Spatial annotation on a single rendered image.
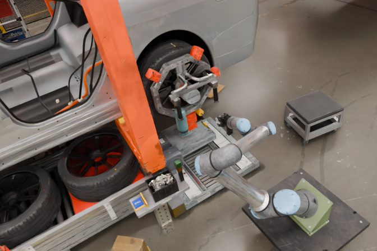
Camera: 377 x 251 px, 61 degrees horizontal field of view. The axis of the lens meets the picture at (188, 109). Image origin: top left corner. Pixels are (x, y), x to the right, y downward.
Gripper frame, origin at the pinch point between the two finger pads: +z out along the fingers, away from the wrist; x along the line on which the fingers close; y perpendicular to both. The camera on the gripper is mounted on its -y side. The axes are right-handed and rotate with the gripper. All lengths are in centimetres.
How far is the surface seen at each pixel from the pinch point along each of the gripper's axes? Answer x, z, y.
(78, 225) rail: 126, 33, -26
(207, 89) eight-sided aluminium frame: -17.5, 29.7, 19.6
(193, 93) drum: 4.3, 11.6, 27.1
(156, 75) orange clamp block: 25, 18, 52
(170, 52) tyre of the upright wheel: 5, 20, 63
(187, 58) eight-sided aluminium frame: -3, 14, 54
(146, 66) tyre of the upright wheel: 25, 32, 60
